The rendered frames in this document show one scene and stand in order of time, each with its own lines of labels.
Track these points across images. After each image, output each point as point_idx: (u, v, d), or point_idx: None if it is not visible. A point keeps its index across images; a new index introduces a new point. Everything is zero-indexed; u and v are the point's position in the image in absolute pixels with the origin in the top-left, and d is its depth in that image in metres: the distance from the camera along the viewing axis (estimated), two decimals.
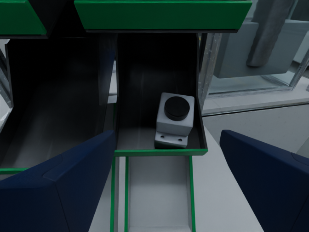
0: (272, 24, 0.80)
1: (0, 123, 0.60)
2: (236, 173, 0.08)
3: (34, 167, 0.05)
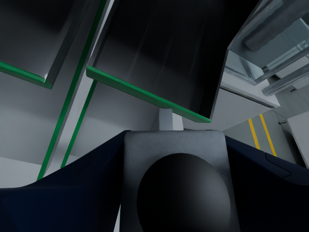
0: (292, 13, 0.73)
1: None
2: None
3: (66, 167, 0.05)
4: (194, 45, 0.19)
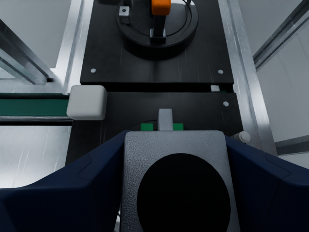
0: None
1: None
2: None
3: (66, 167, 0.05)
4: None
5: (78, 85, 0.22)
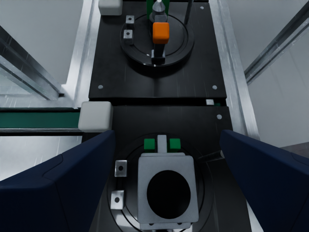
0: None
1: None
2: (236, 173, 0.08)
3: (34, 167, 0.05)
4: None
5: (88, 101, 0.24)
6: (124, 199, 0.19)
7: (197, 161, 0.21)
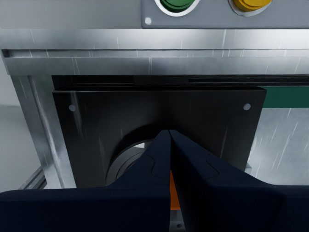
0: None
1: None
2: (173, 174, 0.08)
3: (135, 166, 0.05)
4: None
5: None
6: None
7: None
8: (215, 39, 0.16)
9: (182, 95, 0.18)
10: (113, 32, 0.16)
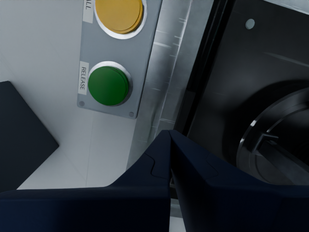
0: None
1: None
2: (173, 174, 0.08)
3: (135, 166, 0.05)
4: None
5: None
6: None
7: None
8: (160, 54, 0.16)
9: (205, 100, 0.17)
10: (134, 142, 0.19)
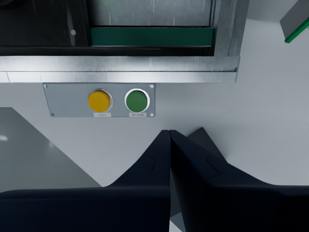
0: None
1: None
2: (173, 174, 0.08)
3: (135, 166, 0.05)
4: None
5: None
6: None
7: None
8: (113, 77, 0.28)
9: None
10: (170, 80, 0.29)
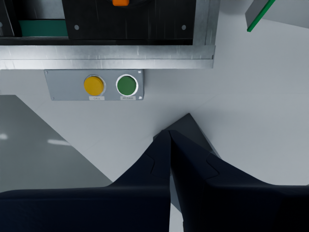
0: None
1: None
2: (173, 174, 0.08)
3: (135, 166, 0.05)
4: None
5: None
6: None
7: None
8: (105, 64, 0.33)
9: None
10: (156, 67, 0.33)
